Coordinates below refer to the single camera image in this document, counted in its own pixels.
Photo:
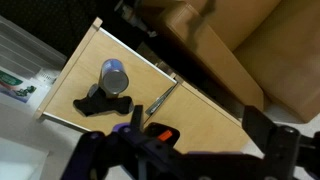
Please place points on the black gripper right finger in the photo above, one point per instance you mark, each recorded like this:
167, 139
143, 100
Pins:
259, 128

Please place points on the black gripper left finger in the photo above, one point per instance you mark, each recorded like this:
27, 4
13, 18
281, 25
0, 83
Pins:
137, 117

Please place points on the light wood nightstand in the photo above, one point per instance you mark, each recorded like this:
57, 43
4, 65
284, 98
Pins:
203, 125

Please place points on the colourful leaflet on windowsill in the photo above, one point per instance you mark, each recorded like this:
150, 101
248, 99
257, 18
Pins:
16, 88

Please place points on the tan leather sofa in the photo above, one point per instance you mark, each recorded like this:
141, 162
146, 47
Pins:
256, 49

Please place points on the white radiator cover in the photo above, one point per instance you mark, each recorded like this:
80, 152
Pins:
24, 54

